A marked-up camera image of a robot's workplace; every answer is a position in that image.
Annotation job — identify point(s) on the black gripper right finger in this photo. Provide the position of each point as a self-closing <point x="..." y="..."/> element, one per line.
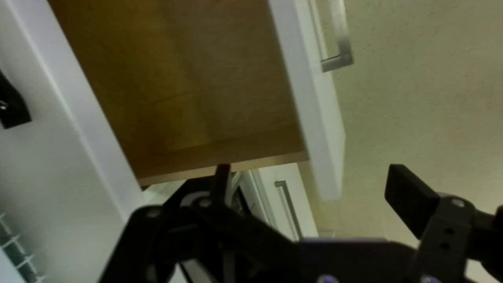
<point x="445" y="229"/>

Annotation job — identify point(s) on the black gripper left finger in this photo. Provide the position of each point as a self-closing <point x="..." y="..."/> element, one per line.
<point x="209" y="229"/>

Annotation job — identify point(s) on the wooden drawer with white front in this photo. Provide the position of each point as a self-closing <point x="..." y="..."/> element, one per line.
<point x="173" y="88"/>

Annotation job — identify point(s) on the white lower drawer front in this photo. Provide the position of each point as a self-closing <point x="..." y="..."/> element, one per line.
<point x="268" y="204"/>

